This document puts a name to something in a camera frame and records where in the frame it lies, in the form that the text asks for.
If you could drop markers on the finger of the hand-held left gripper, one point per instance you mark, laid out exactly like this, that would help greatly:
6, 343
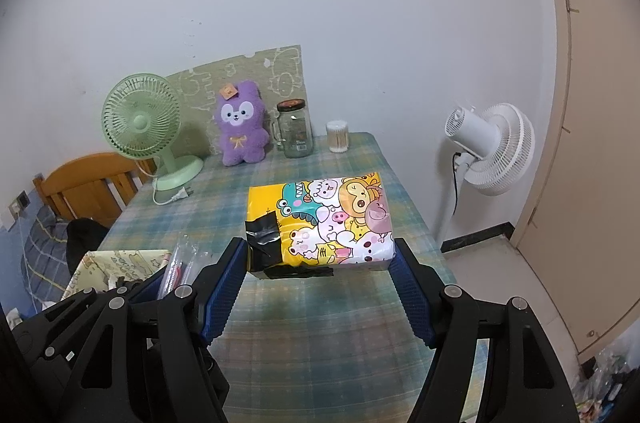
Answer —
145, 292
216, 378

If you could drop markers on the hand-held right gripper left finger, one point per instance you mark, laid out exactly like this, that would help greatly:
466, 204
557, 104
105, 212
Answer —
222, 293

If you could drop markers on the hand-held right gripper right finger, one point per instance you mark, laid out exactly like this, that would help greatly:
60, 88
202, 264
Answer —
407, 293

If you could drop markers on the yellow printed storage box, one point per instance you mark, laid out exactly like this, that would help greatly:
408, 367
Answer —
115, 265

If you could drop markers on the clear plastic bag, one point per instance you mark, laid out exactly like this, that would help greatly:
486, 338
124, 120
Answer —
177, 268

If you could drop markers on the cartoon print tissue pack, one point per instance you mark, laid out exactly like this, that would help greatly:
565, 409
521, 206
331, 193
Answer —
340, 213

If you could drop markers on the black cloth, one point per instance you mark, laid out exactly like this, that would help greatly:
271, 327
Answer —
87, 233

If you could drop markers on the blue plaid bedding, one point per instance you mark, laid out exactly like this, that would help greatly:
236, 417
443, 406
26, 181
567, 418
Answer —
45, 243

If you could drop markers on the wooden chair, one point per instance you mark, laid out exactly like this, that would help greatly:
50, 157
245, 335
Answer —
85, 183

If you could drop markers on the purple plush toy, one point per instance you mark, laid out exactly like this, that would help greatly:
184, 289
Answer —
242, 143

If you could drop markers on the green desk fan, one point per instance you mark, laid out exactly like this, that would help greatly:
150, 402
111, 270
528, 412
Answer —
140, 123

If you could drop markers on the cotton swab container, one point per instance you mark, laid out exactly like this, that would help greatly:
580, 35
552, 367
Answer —
337, 138

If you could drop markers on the white standing fan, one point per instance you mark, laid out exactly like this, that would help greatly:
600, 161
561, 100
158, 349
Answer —
475, 133

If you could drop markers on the glass jar mug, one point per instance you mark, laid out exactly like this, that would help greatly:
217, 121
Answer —
295, 133

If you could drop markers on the green patterned board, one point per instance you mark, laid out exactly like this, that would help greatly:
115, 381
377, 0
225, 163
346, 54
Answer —
200, 93

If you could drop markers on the pile of plastic bags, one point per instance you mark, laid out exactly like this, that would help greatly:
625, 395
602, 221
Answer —
607, 378

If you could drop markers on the beige door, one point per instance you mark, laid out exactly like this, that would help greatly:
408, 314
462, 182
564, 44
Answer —
600, 153

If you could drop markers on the wall outlet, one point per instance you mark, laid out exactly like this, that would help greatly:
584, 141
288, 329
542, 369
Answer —
20, 203

